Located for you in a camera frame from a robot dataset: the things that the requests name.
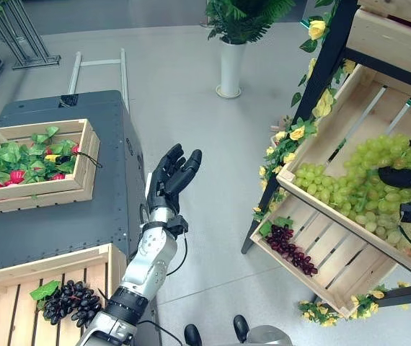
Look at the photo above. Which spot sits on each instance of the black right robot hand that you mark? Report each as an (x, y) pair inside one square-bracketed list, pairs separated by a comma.
[(400, 177)]

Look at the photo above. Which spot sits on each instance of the black metal shelf frame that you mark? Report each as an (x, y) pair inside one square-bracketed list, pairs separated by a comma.
[(321, 72)]

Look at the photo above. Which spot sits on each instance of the wooden crate with green grapes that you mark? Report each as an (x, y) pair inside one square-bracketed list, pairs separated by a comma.
[(339, 126)]

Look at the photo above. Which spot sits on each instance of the purple grape bunch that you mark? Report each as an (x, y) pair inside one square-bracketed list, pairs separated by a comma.
[(292, 248)]

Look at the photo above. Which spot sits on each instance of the black right robot foot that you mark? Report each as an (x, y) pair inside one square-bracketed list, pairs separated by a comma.
[(241, 327)]

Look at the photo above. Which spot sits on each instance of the silver robot body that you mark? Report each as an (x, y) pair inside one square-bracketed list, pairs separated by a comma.
[(268, 336)]

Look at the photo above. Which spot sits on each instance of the black left robot foot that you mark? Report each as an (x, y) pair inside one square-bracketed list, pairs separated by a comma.
[(193, 336)]

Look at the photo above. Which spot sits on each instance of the silver metal stand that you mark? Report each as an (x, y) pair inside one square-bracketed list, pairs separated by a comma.
[(29, 39)]

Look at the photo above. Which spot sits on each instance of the tall white vase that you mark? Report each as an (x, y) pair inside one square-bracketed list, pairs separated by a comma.
[(231, 68)]

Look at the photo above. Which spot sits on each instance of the green fern plant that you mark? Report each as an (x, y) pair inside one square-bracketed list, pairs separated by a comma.
[(248, 18)]

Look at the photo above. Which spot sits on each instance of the green grape bunch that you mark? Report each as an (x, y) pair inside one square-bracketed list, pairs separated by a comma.
[(378, 149), (382, 209), (315, 180)]

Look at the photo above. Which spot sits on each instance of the black robot foot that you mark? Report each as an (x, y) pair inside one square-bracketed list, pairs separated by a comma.
[(241, 327), (193, 336)]

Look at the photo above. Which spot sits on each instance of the wooden crate with black grapes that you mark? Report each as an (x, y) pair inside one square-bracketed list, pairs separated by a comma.
[(11, 288)]

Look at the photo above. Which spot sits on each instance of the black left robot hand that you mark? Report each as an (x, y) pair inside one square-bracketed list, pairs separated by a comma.
[(167, 180)]

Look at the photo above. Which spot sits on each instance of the black grape bunch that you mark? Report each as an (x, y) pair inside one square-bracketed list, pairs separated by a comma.
[(72, 301)]

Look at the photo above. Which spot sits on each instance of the yellow rose garland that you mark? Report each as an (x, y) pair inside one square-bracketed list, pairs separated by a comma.
[(297, 133), (321, 311)]

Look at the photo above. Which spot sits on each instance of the wooden crate with purple grapes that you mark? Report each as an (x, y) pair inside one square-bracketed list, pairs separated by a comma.
[(335, 259)]

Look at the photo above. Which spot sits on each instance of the wooden crate with strawberries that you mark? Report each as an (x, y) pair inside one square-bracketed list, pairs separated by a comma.
[(36, 191)]

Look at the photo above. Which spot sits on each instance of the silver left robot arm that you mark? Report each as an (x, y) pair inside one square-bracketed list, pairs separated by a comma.
[(148, 259)]

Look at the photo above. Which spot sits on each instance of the white metal floor frame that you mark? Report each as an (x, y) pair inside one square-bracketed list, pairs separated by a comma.
[(123, 72)]

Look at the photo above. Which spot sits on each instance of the dark grey metal cabinet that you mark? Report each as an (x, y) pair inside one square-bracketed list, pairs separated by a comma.
[(65, 223)]

